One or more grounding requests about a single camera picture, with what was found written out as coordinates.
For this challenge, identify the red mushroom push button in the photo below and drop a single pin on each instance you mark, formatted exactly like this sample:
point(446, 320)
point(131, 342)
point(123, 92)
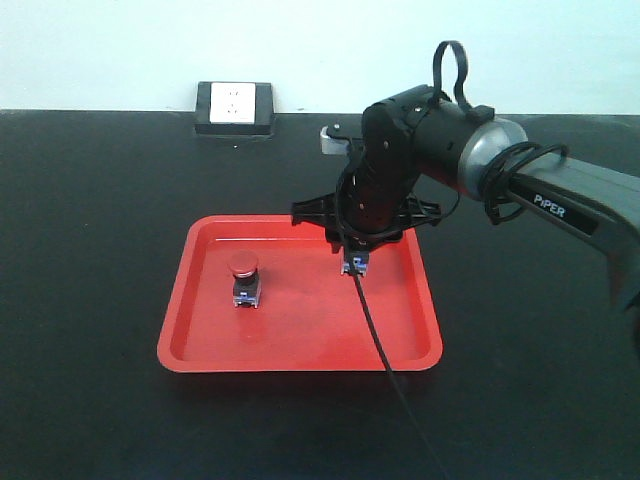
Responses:
point(243, 266)

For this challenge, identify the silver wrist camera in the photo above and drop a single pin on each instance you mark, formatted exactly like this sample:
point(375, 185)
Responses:
point(332, 142)

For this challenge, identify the yellow mushroom push button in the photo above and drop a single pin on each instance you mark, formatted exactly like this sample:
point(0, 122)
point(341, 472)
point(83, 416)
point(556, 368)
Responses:
point(355, 263)

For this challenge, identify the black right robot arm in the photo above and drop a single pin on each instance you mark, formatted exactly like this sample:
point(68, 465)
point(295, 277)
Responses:
point(488, 159)

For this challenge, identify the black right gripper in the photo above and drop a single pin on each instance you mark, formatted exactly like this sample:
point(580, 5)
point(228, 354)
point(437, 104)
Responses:
point(376, 193)

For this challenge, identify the red plastic tray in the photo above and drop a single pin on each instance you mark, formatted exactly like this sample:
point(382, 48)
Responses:
point(310, 316)

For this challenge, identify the white socket in black box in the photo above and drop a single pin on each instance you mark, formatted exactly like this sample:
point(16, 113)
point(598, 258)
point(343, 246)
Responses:
point(234, 109)

